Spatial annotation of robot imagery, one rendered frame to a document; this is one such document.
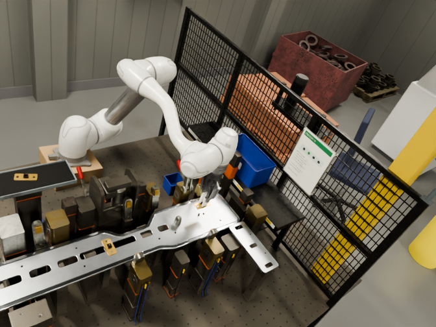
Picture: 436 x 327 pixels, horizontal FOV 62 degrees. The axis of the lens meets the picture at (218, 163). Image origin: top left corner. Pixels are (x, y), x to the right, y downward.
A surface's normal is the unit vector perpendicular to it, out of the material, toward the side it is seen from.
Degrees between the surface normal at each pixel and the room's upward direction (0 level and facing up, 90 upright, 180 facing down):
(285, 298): 0
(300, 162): 90
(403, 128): 90
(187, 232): 0
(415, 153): 90
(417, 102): 90
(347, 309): 0
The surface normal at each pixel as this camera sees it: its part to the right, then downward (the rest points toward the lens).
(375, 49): -0.76, 0.23
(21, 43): 0.59, 0.64
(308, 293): 0.27, -0.73
